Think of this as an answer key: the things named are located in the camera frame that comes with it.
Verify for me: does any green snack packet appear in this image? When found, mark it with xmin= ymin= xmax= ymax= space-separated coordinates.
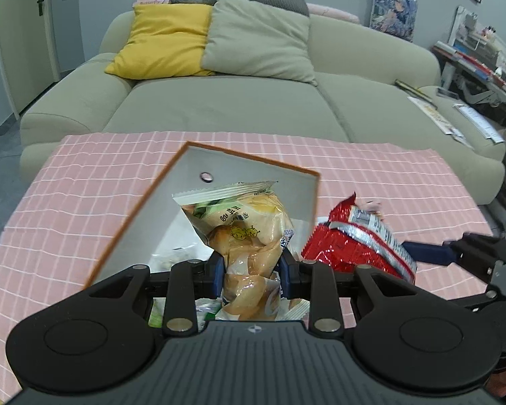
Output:
xmin=149 ymin=297 xmax=221 ymax=330

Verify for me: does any white printed paper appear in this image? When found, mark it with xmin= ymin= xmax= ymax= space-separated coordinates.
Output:
xmin=407 ymin=96 xmax=474 ymax=149

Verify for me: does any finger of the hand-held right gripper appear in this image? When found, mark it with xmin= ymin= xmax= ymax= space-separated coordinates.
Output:
xmin=445 ymin=289 xmax=498 ymax=311
xmin=402 ymin=232 xmax=506 ymax=281

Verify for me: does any yellow bread bag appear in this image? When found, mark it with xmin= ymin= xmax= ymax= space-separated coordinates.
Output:
xmin=172 ymin=181 xmax=310 ymax=322

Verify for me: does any clear plastic box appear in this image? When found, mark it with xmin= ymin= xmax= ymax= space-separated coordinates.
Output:
xmin=436 ymin=86 xmax=463 ymax=102

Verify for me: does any anime picture cushion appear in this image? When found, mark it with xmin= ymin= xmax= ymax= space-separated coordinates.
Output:
xmin=370 ymin=0 xmax=419 ymax=43

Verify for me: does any cluttered white desk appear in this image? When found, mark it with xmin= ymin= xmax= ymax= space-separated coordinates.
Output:
xmin=432 ymin=6 xmax=506 ymax=108

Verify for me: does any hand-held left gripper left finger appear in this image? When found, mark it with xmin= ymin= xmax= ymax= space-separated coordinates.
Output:
xmin=81 ymin=257 xmax=227 ymax=338

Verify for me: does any beige pillow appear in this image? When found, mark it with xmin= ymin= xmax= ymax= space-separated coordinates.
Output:
xmin=200 ymin=0 xmax=318 ymax=84

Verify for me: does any pink checked tablecloth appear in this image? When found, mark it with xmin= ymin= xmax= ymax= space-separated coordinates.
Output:
xmin=0 ymin=132 xmax=496 ymax=402

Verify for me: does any pale green door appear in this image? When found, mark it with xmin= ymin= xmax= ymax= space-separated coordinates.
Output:
xmin=0 ymin=0 xmax=59 ymax=119

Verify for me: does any orange storage box white inside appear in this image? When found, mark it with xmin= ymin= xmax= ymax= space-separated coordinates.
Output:
xmin=83 ymin=140 xmax=321 ymax=330

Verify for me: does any beige sofa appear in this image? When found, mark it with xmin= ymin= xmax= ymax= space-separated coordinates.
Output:
xmin=19 ymin=2 xmax=506 ymax=205

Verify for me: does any yellow pillow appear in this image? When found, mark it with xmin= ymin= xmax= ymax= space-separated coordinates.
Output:
xmin=105 ymin=3 xmax=215 ymax=79

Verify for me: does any pink blanket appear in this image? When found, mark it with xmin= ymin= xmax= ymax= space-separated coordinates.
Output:
xmin=306 ymin=3 xmax=360 ymax=26

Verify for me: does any red snack packet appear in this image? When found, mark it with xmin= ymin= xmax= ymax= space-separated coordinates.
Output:
xmin=301 ymin=192 xmax=418 ymax=286

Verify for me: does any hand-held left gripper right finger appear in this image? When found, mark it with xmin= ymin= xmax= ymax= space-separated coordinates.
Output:
xmin=278 ymin=255 xmax=433 ymax=333

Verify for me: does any thin book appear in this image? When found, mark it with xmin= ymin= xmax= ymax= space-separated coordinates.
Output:
xmin=395 ymin=78 xmax=431 ymax=103

